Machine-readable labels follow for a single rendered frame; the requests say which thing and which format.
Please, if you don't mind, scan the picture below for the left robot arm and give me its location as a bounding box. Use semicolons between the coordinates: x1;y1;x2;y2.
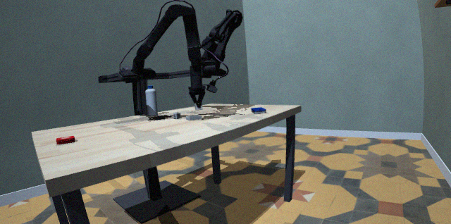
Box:
202;9;242;73

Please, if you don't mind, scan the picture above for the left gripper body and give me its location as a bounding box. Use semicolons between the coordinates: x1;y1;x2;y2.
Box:
201;50;213;60

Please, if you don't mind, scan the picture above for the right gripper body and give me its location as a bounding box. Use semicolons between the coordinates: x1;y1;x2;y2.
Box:
188;75;216;92

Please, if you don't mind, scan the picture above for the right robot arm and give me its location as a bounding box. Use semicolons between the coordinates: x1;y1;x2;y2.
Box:
119;4;216;77

